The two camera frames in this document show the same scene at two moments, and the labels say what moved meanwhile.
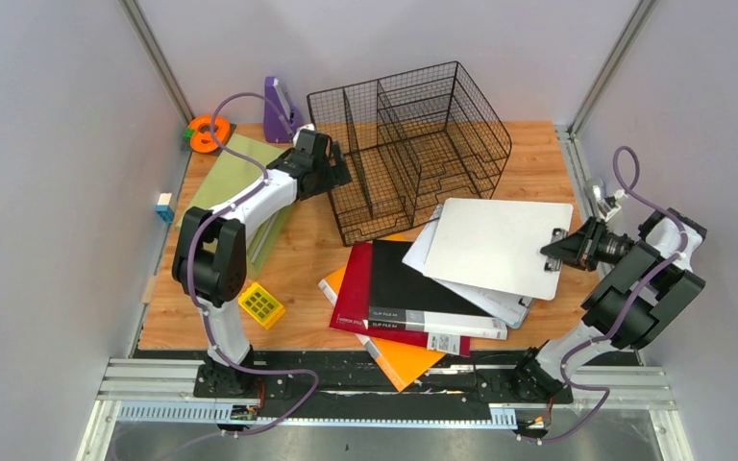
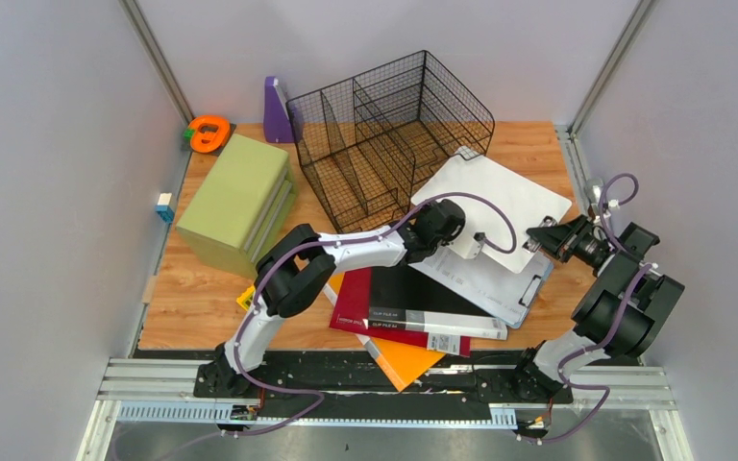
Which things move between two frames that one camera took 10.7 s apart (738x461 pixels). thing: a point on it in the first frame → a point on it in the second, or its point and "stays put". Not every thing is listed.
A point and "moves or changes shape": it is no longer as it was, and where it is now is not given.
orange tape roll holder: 204,141 stays put
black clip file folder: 405,298 stays put
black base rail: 362,386 stays put
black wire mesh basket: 411,142 moves or changes shape
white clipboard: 496,244 → 500,206
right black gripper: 579,248 stays put
